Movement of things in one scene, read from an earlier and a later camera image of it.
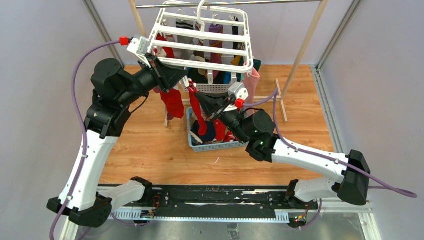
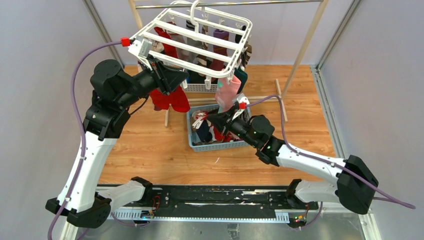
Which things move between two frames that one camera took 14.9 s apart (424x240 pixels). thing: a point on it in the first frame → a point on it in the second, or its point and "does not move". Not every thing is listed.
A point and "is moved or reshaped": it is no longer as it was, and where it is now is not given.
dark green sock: x=257 y=64 → x=242 y=76
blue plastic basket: x=219 y=147 does not move
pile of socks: x=217 y=131 does not move
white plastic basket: x=211 y=88 does not move
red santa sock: x=173 y=102 is moved or reshaped
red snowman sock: x=192 y=88 → x=161 y=102
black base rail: x=209 y=200 does not move
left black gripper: x=166 y=76 does not move
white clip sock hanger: x=203 y=38 is moved or reshaped
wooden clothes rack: x=276 y=99 does not move
